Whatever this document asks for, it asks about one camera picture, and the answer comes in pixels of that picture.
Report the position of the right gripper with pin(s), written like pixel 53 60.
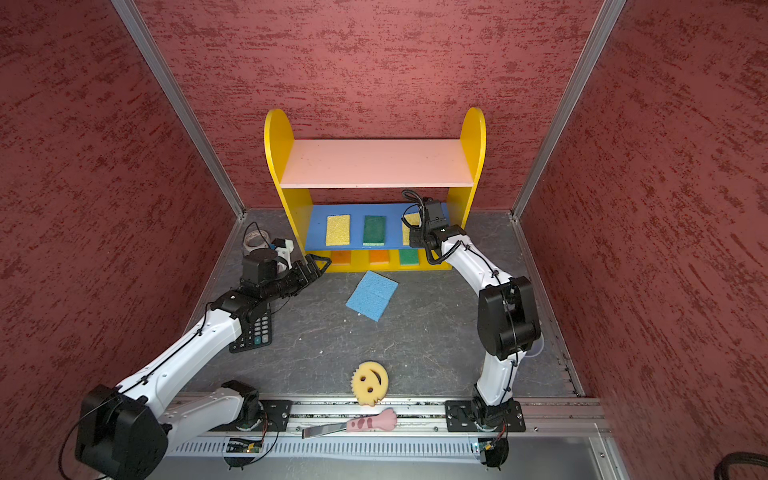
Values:
pixel 416 241

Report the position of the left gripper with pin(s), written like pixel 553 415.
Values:
pixel 308 276

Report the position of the orange sponge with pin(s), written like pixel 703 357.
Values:
pixel 341 257
pixel 379 257

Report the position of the light green sponge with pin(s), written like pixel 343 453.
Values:
pixel 409 257

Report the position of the dark green sponge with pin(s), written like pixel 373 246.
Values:
pixel 374 231

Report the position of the orange sponge front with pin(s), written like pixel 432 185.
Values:
pixel 379 257

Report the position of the blue sponge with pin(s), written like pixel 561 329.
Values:
pixel 381 282
pixel 370 299

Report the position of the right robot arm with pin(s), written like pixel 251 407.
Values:
pixel 508 322

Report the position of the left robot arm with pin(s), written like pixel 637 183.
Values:
pixel 125 431

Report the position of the yellow shelf with coloured boards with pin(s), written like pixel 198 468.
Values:
pixel 318 178

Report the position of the clear tape roll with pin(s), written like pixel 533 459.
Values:
pixel 255 239

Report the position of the black calculator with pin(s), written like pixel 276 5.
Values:
pixel 256 330

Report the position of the yellow smiley face sponge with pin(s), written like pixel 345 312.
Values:
pixel 370 383

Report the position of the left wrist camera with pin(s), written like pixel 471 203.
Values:
pixel 283 248

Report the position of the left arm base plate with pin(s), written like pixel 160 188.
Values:
pixel 272 416

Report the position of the pink handled scraper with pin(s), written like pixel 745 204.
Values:
pixel 385 421

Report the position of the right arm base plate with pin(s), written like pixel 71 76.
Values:
pixel 475 416

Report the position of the black cable corner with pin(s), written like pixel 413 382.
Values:
pixel 739 458

